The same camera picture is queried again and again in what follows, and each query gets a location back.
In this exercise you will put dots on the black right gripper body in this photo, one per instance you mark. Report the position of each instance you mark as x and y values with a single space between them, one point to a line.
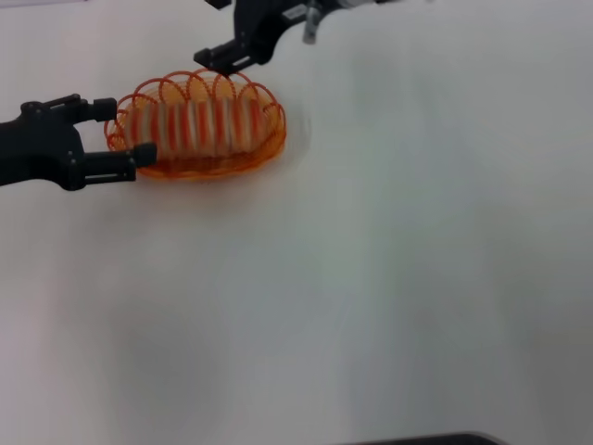
259 23

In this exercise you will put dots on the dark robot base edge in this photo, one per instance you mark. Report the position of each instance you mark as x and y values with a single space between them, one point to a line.
440 440

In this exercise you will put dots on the orange striped bread roll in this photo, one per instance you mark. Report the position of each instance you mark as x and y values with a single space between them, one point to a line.
199 125

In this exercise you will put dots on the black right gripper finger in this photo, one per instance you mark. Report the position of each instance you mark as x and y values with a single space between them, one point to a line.
218 3
208 56

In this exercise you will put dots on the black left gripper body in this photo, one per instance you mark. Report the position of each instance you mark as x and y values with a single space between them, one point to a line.
37 148

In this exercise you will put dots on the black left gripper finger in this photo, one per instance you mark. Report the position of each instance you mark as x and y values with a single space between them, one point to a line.
104 110
143 155

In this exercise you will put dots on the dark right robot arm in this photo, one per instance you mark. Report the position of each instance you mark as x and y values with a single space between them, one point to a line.
357 2

